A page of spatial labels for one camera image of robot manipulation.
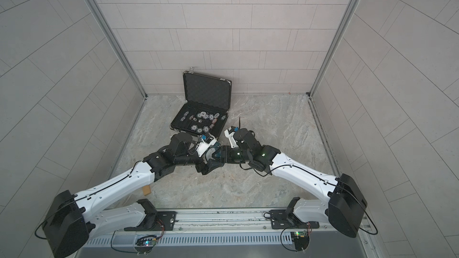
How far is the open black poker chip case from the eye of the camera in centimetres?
99

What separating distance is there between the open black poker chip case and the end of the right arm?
32 cm

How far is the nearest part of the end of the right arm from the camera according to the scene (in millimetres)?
643
